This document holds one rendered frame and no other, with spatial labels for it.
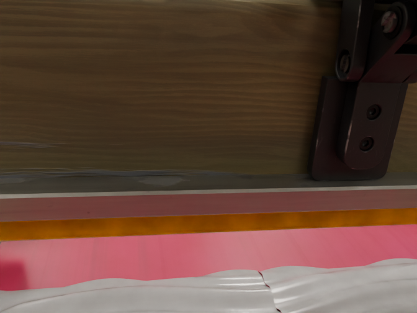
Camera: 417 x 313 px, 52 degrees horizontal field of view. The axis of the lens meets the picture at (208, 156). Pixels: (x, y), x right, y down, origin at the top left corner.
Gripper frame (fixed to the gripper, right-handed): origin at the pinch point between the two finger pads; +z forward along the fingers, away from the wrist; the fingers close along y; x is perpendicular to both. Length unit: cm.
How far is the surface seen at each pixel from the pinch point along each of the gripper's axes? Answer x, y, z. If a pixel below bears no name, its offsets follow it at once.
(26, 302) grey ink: -14.5, -5.4, 13.5
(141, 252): -7.6, -10.4, 13.9
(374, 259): 9.8, -7.9, 13.8
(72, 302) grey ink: -11.8, -5.0, 13.3
